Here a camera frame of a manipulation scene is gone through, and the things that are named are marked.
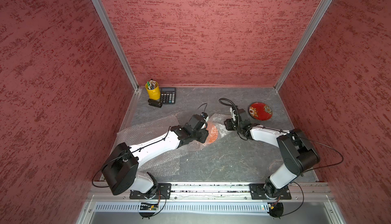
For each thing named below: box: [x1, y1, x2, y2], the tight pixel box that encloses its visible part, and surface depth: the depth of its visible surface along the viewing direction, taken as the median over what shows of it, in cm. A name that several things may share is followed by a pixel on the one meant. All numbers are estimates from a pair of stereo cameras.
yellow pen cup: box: [144, 81, 161, 101], surface depth 109 cm
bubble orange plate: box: [204, 113, 232, 146], surface depth 95 cm
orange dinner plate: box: [207, 124, 219, 145], surface depth 94 cm
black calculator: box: [159, 87, 177, 105], surface depth 115 cm
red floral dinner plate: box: [248, 101, 273, 121], surface depth 106 cm
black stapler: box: [147, 98, 163, 108], surface depth 111 cm
